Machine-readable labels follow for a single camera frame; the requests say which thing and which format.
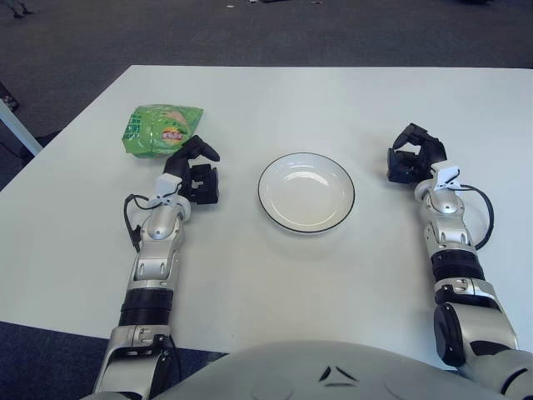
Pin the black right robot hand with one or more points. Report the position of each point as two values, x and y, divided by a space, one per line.
435 150

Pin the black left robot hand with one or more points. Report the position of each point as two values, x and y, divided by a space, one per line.
200 183

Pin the green potato chips bag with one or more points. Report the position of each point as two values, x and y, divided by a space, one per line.
150 129

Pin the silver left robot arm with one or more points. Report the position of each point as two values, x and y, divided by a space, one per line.
158 233

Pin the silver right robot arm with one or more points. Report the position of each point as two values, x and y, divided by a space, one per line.
447 208

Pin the white plate with black rim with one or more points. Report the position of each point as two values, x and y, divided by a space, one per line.
306 196

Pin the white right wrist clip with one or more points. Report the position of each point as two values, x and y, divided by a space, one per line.
445 175

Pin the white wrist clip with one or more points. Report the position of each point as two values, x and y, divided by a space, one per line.
445 175
168 185

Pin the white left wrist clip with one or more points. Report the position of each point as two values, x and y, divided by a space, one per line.
168 185

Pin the white neighbouring desk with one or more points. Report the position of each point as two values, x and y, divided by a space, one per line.
21 133

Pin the grey robot torso shell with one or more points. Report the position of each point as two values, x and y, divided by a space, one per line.
270 375

